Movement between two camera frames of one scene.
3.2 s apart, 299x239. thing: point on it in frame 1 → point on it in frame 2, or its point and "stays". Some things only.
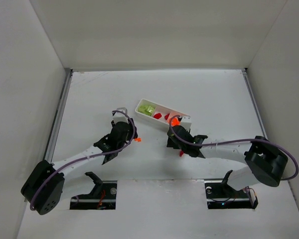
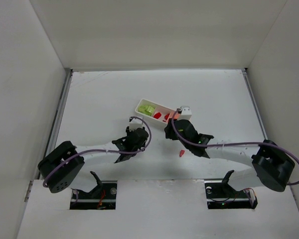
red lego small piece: (166, 116) stays
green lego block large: (143, 109) stays
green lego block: (150, 109) stays
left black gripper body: (126, 128) → (127, 139)
